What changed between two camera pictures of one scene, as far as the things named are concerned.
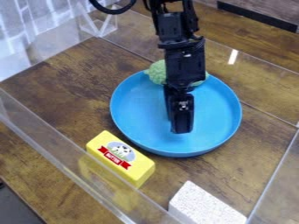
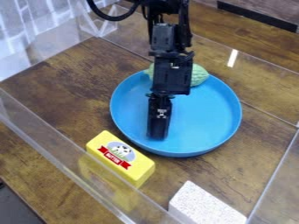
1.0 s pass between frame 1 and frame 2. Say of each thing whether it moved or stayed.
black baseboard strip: stayed
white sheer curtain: stayed
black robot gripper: moved
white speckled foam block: stayed
